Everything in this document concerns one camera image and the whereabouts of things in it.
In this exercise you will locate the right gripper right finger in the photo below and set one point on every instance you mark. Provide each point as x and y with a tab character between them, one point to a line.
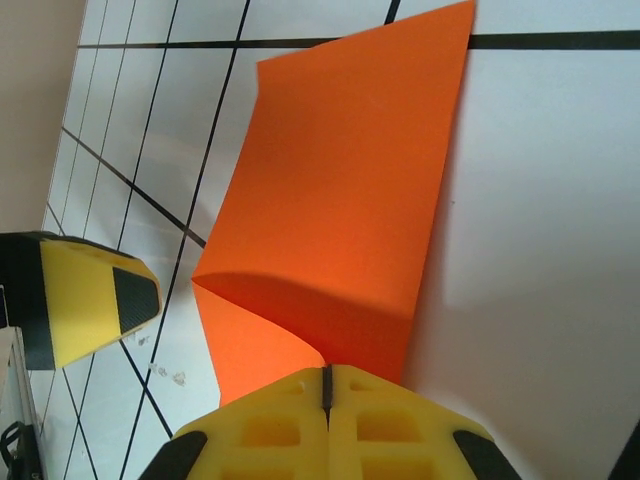
390	440

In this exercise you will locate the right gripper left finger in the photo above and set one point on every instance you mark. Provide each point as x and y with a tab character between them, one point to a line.
265	440

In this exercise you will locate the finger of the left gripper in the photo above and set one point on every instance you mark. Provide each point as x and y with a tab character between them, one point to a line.
80	300

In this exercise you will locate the aluminium mounting rail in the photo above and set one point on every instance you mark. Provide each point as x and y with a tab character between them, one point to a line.
12	390

